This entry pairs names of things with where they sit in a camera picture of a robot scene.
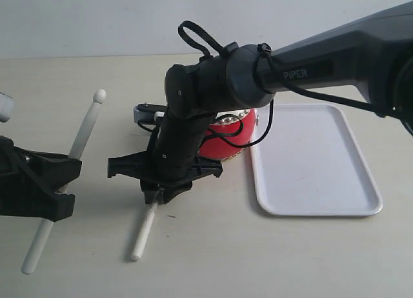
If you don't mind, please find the scuffed white wooden drumstick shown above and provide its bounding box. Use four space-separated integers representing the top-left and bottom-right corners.
130 188 162 261

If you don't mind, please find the white rectangular plastic tray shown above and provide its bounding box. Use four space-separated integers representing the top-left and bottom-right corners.
250 104 383 217

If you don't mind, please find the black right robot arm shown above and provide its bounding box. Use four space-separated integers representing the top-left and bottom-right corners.
107 2 412 204

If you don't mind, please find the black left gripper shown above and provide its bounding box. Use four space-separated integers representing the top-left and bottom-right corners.
1 136 82 222

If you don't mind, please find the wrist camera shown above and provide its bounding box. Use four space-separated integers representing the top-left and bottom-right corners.
0 92 14 123
133 103 166 125

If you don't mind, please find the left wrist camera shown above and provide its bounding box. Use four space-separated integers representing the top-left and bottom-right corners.
0 92 14 123

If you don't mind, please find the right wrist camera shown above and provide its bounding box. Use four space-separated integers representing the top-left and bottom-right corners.
133 103 166 125

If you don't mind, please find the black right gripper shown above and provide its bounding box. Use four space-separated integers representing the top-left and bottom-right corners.
107 139 223 204

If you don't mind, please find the small red drum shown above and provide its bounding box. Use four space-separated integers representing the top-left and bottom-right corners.
198 109 256 160

